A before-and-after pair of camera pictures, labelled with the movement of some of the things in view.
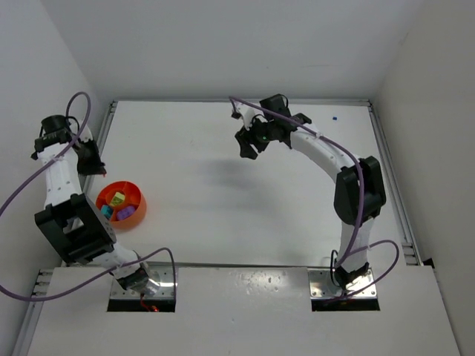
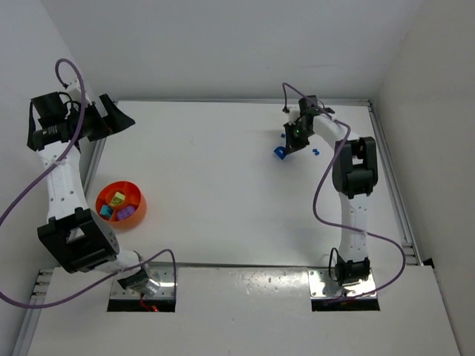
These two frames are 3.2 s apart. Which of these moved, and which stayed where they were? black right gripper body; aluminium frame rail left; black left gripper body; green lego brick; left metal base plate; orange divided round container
Moved: black right gripper body; black left gripper body
Stayed: orange divided round container; green lego brick; aluminium frame rail left; left metal base plate
